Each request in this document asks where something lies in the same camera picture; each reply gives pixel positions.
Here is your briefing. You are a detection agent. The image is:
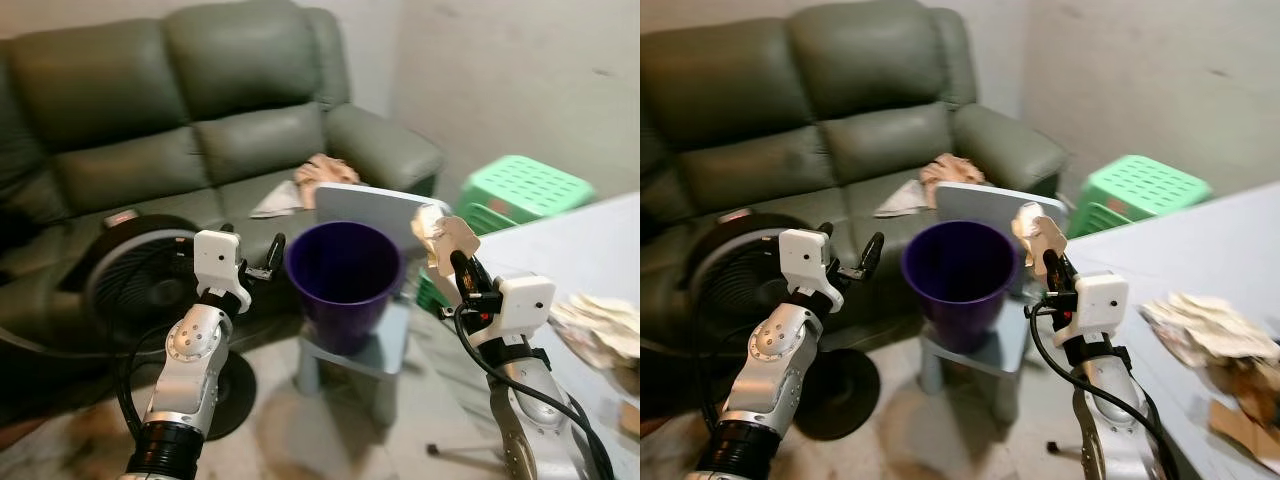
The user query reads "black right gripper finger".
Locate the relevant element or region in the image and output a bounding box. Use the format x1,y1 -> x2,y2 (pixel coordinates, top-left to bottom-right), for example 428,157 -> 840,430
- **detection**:
1042,247 -> 1073,292
448,249 -> 484,294

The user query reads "beige paper trash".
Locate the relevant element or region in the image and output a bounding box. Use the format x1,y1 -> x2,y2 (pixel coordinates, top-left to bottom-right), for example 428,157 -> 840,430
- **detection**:
411,202 -> 482,278
1011,202 -> 1070,273

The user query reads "purple plastic rubbish bin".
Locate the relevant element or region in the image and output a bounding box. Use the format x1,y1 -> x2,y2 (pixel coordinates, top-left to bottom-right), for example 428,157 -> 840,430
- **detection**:
285,221 -> 407,357
901,219 -> 1022,354

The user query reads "white tissue paper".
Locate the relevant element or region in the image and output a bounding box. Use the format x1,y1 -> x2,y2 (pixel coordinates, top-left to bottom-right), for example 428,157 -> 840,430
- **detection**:
249,179 -> 303,220
874,179 -> 928,219

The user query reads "pale blue plastic chair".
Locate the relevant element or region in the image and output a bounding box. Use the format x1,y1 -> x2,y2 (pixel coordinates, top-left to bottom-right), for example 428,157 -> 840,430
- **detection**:
296,182 -> 453,428
917,181 -> 1069,423

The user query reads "crumpled orange cloth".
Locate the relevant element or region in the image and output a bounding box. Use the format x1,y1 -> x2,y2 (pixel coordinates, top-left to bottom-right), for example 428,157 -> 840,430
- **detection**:
919,152 -> 988,192
294,154 -> 362,193

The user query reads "black floor fan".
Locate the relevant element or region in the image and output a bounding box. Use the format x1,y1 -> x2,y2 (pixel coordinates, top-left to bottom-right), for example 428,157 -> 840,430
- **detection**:
58,212 -> 258,442
688,211 -> 883,442

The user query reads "green plastic stool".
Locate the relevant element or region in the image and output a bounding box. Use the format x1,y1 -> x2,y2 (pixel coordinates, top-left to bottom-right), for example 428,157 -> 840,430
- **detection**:
1067,154 -> 1214,240
454,154 -> 597,237

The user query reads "large crumpled paper sheet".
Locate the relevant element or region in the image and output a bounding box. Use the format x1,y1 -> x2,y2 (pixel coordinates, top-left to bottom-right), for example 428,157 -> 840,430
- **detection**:
1139,291 -> 1280,367
549,292 -> 641,373

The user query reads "green leather sofa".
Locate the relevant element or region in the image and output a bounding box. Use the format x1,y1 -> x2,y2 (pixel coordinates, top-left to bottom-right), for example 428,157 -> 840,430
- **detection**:
0,0 -> 447,351
640,0 -> 1069,346

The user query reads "brown cardboard piece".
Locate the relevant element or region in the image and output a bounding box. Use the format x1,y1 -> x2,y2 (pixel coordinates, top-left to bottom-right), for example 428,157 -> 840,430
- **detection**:
614,366 -> 641,441
1204,358 -> 1280,473

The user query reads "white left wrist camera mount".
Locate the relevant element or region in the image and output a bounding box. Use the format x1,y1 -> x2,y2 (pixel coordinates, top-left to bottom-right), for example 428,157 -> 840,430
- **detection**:
192,229 -> 252,314
778,228 -> 847,314

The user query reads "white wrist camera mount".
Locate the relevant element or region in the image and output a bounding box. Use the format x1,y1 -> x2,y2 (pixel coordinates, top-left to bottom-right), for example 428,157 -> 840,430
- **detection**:
778,228 -> 847,314
496,273 -> 557,338
192,229 -> 252,314
1074,271 -> 1132,348

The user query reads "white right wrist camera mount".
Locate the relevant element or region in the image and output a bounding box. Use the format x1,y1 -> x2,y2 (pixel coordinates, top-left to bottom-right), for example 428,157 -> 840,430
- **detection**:
496,273 -> 557,338
1074,271 -> 1132,348

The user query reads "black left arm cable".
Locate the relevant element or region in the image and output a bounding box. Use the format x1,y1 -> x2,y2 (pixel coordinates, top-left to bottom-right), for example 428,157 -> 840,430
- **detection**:
114,320 -> 193,443
698,333 -> 763,443

